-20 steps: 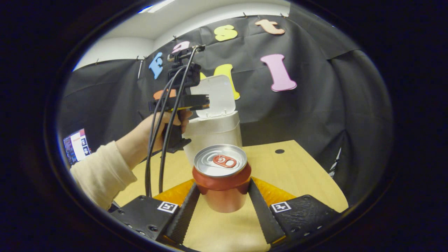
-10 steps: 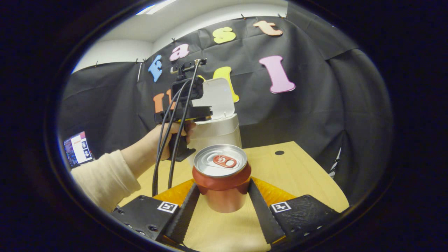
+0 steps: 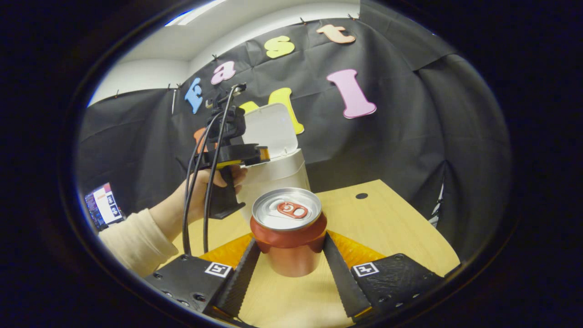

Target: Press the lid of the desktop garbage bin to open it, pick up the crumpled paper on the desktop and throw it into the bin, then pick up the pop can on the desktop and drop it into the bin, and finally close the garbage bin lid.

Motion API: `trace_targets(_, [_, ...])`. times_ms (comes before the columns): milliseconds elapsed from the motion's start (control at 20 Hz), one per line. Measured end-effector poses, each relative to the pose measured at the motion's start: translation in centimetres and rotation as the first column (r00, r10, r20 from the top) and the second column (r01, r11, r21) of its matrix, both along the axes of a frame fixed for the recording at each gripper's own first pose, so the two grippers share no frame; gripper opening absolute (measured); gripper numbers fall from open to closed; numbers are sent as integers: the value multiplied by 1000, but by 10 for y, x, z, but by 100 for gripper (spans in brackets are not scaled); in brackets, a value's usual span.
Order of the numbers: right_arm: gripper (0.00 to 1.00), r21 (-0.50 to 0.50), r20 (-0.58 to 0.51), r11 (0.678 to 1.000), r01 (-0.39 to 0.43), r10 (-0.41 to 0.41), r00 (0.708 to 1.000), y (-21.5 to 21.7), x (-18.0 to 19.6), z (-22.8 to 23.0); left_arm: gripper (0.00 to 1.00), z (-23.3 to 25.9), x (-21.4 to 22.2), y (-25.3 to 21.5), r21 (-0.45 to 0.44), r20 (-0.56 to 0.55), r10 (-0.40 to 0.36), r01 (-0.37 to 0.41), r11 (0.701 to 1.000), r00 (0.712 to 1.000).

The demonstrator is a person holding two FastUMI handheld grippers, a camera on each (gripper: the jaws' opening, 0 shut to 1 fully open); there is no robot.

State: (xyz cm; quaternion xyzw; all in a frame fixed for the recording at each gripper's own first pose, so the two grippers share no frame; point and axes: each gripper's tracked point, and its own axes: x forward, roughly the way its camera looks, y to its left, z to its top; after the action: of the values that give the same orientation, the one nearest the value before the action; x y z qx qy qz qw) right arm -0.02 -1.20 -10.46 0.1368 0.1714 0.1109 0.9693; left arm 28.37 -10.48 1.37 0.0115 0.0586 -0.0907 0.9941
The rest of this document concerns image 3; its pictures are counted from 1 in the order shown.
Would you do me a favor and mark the computer monitor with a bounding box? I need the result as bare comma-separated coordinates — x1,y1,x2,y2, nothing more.
84,182,124,231

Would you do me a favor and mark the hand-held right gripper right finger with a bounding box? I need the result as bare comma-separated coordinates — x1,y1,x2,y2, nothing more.
322,230,445,324

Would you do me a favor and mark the black backdrop cloth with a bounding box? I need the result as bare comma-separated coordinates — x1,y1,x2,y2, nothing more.
77,0,511,262

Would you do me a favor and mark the black cable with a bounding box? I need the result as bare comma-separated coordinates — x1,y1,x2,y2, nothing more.
182,114,221,256
203,83,246,254

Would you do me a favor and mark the white desktop garbage bin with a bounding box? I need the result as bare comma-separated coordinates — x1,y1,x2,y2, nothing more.
237,102,311,224

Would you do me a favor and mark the wooden desktop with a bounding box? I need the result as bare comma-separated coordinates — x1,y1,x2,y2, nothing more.
157,179,461,328

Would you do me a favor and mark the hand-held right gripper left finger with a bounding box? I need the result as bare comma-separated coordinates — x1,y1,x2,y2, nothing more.
145,233,262,319

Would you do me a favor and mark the red pop can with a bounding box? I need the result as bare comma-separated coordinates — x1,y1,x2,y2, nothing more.
250,187,328,278

